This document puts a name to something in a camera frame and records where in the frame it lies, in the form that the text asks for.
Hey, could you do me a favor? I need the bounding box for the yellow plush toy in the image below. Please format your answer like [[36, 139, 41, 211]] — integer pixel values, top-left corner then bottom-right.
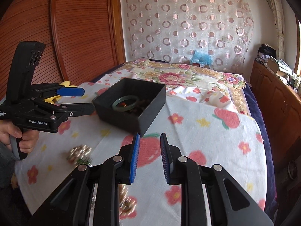
[[44, 81, 77, 104]]

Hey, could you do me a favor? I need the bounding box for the wooden wardrobe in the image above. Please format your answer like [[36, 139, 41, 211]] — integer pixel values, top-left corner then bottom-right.
[[1, 0, 125, 96]]

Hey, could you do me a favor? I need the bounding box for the floral bed quilt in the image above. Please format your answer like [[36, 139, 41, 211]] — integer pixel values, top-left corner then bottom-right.
[[90, 58, 252, 117]]

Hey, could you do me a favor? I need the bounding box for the beige window curtain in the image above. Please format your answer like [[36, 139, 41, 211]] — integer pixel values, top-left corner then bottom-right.
[[270, 0, 285, 60]]

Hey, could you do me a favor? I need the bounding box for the wooden side cabinet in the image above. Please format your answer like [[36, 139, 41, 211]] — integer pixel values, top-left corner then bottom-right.
[[250, 61, 300, 159]]

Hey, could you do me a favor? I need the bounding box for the blue plush item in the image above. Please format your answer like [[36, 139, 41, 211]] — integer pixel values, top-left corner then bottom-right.
[[190, 50, 213, 66]]

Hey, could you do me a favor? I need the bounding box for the person's left hand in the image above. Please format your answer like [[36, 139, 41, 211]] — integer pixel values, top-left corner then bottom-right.
[[1, 120, 39, 153]]

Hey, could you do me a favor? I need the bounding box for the green jade bangle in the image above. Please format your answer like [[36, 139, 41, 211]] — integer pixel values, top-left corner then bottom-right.
[[112, 95, 139, 112]]

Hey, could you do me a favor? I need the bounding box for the black open jewelry box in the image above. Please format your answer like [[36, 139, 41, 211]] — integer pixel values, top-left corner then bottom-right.
[[92, 78, 166, 136]]

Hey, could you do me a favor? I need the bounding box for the strawberry print cloth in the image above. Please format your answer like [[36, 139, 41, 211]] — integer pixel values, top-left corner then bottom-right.
[[13, 96, 267, 225]]

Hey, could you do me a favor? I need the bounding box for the gold ring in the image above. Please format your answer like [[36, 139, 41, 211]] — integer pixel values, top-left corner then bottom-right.
[[118, 185, 138, 218]]

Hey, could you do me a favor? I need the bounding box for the pink circle curtain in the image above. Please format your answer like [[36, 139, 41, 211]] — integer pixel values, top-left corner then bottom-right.
[[121, 0, 254, 73]]

